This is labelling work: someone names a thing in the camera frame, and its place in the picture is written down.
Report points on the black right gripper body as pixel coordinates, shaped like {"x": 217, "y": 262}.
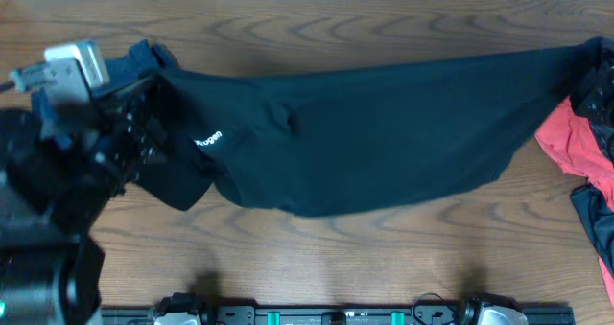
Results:
{"x": 598, "y": 104}

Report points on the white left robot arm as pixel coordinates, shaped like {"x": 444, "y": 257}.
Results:
{"x": 57, "y": 176}

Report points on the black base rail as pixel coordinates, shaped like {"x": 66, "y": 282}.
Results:
{"x": 428, "y": 309}

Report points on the black patterned garment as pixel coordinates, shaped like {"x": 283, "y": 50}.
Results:
{"x": 597, "y": 220}

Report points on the folded navy blue garment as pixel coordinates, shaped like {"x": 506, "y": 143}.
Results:
{"x": 141, "y": 59}

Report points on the black polo shirt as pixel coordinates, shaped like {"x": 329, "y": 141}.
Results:
{"x": 345, "y": 142}

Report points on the red garment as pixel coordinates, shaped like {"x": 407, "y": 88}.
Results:
{"x": 568, "y": 141}

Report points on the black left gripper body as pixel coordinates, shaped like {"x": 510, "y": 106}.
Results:
{"x": 119, "y": 162}

